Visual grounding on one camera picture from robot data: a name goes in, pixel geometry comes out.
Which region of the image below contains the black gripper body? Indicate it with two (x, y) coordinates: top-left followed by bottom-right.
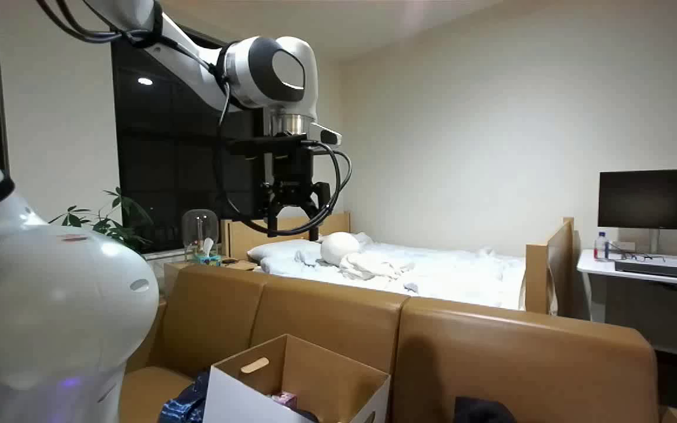
(263, 149), (334, 212)

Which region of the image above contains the dark blue cloth bundle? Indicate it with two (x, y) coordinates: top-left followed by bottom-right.
(157, 372), (211, 423)

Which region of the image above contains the round white pillow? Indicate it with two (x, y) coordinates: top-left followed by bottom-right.
(319, 230), (363, 265)

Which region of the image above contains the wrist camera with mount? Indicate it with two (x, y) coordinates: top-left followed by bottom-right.
(231, 123), (344, 155)

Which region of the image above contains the black cloth pile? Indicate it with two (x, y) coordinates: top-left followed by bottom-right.
(454, 396), (517, 423)

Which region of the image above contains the large dark window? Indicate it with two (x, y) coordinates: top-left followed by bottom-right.
(111, 33), (271, 253)

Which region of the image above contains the cream crumpled cloth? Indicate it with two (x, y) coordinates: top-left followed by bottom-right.
(337, 252), (417, 283)

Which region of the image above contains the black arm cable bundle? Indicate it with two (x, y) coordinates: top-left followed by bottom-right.
(35, 0), (160, 47)

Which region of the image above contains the white cardboard box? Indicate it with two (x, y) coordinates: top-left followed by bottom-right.
(203, 335), (392, 423)

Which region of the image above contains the tan leather sofa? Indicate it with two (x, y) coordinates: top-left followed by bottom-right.
(117, 264), (677, 423)

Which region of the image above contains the white desk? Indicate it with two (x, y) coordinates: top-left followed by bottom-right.
(575, 246), (677, 365)

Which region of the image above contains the green potted plant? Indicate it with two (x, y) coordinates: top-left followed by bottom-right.
(48, 186), (170, 253)

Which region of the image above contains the flat white pillow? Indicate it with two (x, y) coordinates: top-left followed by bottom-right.
(244, 238), (324, 265)

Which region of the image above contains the black keyboard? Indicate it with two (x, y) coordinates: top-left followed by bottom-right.
(613, 258), (677, 283)

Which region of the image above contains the glass dome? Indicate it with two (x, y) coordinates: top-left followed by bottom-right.
(182, 206), (222, 265)

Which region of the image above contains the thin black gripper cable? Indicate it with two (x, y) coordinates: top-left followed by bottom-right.
(215, 77), (356, 238)

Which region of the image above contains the wooden bed frame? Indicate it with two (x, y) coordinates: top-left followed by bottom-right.
(219, 209), (593, 320)

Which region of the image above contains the black computer monitor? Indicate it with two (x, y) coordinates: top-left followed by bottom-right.
(596, 166), (677, 253)

